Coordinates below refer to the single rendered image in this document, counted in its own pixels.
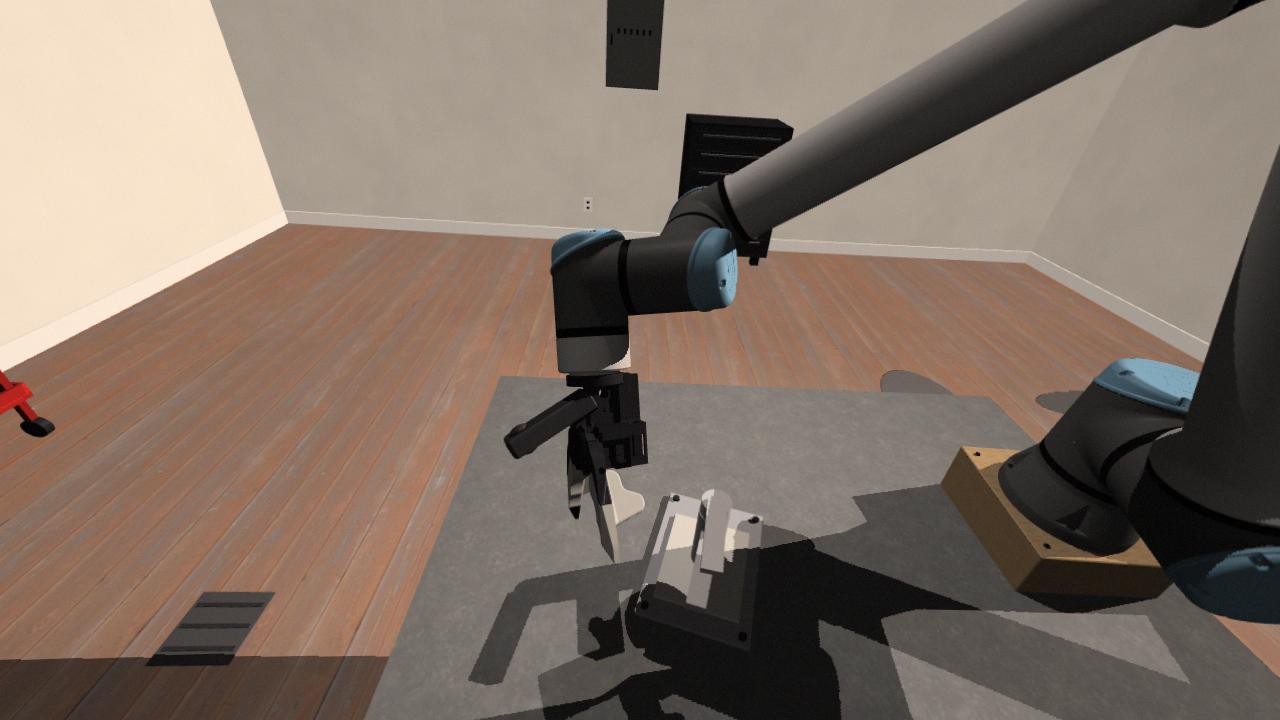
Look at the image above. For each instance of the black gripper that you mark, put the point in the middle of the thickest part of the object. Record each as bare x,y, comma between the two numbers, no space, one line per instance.
614,427

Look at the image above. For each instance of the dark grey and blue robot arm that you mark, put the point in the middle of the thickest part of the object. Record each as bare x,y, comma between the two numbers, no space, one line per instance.
1226,456

